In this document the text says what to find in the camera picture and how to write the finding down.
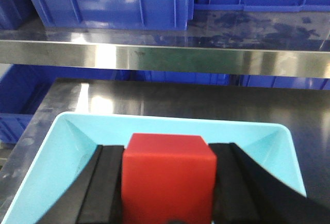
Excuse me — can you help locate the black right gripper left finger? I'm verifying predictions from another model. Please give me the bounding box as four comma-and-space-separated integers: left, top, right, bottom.
37, 145, 124, 223

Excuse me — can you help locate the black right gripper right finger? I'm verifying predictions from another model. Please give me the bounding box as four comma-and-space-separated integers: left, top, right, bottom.
209, 143, 329, 223

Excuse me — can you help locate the red cube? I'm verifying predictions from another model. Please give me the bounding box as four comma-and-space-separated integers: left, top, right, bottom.
121, 133, 217, 223

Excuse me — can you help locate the near blue crate lower shelf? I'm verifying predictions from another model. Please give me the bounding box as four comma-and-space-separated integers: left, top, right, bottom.
1, 65, 56, 144

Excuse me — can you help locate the stainless steel shelf rack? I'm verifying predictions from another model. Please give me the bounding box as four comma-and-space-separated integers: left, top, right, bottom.
1, 11, 329, 78

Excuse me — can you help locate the light blue plastic tray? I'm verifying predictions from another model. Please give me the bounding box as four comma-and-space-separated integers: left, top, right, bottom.
3, 112, 306, 223

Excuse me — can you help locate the upper middle blue crate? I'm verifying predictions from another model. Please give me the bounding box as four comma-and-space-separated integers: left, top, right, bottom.
31, 0, 194, 30

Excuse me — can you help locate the upper left blue crate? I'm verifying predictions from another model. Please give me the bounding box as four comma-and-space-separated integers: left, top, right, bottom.
1, 0, 36, 30

